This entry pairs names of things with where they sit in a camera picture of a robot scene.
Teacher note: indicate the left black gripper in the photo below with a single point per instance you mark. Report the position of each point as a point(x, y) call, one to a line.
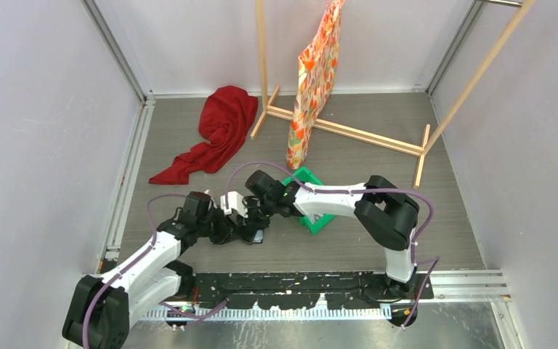
point(226, 230)

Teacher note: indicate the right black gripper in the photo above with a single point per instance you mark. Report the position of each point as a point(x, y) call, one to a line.
point(252, 220)

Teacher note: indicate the black card holder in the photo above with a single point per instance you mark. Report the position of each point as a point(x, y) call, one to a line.
point(251, 235)

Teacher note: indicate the green plastic bin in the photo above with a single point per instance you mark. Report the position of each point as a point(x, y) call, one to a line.
point(313, 222)

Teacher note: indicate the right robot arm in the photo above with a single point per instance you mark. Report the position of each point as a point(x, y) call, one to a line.
point(388, 216)

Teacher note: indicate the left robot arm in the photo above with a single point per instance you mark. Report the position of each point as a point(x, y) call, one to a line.
point(105, 306)

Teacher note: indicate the red cloth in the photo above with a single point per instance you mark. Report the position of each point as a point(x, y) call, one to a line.
point(225, 121)

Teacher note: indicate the floral orange gift bag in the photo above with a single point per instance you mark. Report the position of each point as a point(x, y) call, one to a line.
point(317, 69)

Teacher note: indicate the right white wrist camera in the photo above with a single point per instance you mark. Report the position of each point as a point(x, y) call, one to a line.
point(232, 203)

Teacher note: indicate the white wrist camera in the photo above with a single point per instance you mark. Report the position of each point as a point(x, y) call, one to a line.
point(232, 203)
point(211, 196)

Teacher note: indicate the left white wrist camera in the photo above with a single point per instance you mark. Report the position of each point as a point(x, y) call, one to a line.
point(211, 196)

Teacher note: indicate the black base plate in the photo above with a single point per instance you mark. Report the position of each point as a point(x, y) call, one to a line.
point(291, 291)

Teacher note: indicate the wooden rack frame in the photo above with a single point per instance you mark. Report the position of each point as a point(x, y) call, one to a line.
point(360, 122)

